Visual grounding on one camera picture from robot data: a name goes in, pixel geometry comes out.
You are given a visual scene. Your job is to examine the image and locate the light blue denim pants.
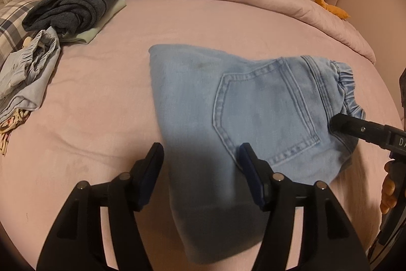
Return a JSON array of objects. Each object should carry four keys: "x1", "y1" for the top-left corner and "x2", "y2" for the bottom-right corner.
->
[{"x1": 149, "y1": 45, "x2": 365, "y2": 264}]

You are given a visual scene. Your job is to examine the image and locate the person's right hand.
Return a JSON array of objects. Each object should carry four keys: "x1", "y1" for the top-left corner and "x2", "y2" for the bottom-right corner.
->
[{"x1": 380, "y1": 161, "x2": 397, "y2": 215}]

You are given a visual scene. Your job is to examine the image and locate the light blue crumpled garment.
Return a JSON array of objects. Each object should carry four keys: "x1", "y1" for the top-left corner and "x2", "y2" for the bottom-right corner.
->
[{"x1": 1, "y1": 27, "x2": 61, "y2": 122}]

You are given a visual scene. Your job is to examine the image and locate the pale green folded cloth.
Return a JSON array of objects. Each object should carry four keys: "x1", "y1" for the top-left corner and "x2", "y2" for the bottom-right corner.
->
[{"x1": 60, "y1": 0, "x2": 127, "y2": 44}]

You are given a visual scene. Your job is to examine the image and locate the plaid pillow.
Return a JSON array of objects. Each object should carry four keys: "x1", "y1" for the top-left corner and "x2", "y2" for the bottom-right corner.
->
[{"x1": 0, "y1": 0, "x2": 38, "y2": 67}]

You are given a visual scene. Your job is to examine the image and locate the dark blue folded garment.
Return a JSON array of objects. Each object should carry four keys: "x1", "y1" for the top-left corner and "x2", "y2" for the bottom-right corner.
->
[{"x1": 22, "y1": 0, "x2": 116, "y2": 36}]

